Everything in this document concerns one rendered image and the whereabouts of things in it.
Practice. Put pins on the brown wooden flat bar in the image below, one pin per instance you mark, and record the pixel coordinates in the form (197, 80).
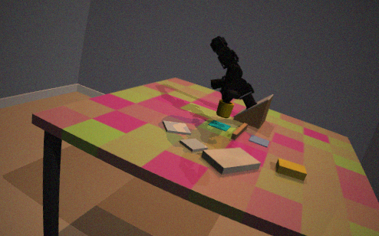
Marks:
(239, 131)

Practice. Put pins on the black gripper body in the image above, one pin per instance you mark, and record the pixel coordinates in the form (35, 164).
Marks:
(230, 90)

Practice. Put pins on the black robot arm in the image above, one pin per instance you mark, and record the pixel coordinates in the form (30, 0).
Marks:
(230, 60)

